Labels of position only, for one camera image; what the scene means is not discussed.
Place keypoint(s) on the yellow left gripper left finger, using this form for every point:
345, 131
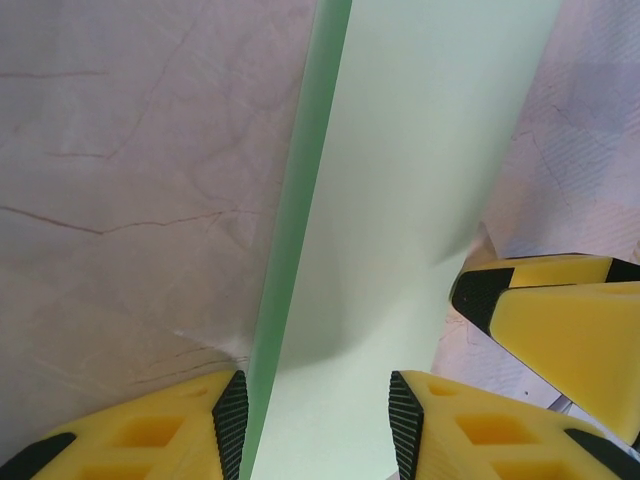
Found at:
125, 440

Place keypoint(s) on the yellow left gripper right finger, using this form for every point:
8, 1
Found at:
500, 440

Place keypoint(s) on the light green paper sheet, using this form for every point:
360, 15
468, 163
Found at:
400, 150

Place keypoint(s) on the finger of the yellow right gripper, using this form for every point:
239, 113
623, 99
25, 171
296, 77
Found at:
560, 272
575, 340

